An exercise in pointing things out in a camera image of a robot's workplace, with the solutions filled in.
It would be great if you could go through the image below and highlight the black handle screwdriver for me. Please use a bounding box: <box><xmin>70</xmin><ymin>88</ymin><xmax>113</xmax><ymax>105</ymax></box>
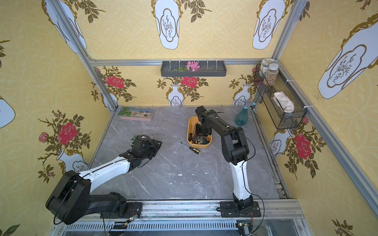
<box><xmin>188</xmin><ymin>124</ymin><xmax>195</xmax><ymax>143</ymax></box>

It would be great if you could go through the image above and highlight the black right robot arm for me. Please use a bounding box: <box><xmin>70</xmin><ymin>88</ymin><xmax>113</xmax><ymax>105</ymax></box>
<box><xmin>195</xmin><ymin>106</ymin><xmax>254</xmax><ymax>210</ymax></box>

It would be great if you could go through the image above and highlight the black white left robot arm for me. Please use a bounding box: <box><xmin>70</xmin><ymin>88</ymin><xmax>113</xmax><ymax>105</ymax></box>
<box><xmin>45</xmin><ymin>135</ymin><xmax>162</xmax><ymax>225</ymax></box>

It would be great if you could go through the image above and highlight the yellow plastic storage box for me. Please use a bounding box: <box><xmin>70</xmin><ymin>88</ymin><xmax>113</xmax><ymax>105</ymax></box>
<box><xmin>187</xmin><ymin>117</ymin><xmax>212</xmax><ymax>149</ymax></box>

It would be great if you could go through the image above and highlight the small black yellow screwdriver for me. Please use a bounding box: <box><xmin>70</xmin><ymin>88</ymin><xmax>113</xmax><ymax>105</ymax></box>
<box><xmin>181</xmin><ymin>142</ymin><xmax>200</xmax><ymax>154</ymax></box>

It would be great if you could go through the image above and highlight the pink miniature landscape tray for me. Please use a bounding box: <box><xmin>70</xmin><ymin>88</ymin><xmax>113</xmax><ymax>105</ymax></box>
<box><xmin>118</xmin><ymin>107</ymin><xmax>153</xmax><ymax>122</ymax></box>

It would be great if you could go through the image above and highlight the teal plastic spray bottle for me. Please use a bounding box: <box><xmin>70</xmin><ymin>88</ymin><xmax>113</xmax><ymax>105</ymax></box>
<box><xmin>234</xmin><ymin>101</ymin><xmax>256</xmax><ymax>126</ymax></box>

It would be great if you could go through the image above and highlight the pink artificial flower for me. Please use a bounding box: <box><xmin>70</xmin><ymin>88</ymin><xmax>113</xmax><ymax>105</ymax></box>
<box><xmin>185</xmin><ymin>61</ymin><xmax>200</xmax><ymax>71</ymax></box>

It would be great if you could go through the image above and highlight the beige crumpled cloth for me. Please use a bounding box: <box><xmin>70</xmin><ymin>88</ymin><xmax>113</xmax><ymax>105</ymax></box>
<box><xmin>273</xmin><ymin>91</ymin><xmax>295</xmax><ymax>113</ymax></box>

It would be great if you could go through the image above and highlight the glass jar with beans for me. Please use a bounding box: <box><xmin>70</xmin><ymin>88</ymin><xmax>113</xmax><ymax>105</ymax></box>
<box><xmin>263</xmin><ymin>63</ymin><xmax>279</xmax><ymax>86</ymax></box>

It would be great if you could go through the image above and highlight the glass jar white lid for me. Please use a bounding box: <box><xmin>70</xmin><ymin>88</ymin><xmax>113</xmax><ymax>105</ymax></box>
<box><xmin>259</xmin><ymin>59</ymin><xmax>277</xmax><ymax>77</ymax></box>

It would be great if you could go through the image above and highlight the dark grey wall shelf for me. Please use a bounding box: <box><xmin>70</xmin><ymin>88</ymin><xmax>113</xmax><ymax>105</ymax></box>
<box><xmin>160</xmin><ymin>60</ymin><xmax>227</xmax><ymax>77</ymax></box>

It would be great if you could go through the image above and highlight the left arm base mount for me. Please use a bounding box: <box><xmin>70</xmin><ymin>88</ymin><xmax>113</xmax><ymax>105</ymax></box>
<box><xmin>100</xmin><ymin>202</ymin><xmax>143</xmax><ymax>219</ymax></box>

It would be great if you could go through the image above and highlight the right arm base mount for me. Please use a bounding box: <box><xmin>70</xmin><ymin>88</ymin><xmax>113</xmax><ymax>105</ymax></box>
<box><xmin>216</xmin><ymin>201</ymin><xmax>262</xmax><ymax>218</ymax></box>

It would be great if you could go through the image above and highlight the black wire wall basket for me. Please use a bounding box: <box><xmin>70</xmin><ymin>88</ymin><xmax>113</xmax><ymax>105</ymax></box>
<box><xmin>253</xmin><ymin>65</ymin><xmax>307</xmax><ymax>129</ymax></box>

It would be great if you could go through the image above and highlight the aluminium frame rail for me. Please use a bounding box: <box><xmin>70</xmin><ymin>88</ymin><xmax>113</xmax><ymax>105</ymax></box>
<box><xmin>51</xmin><ymin>1</ymin><xmax>118</xmax><ymax>114</ymax></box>

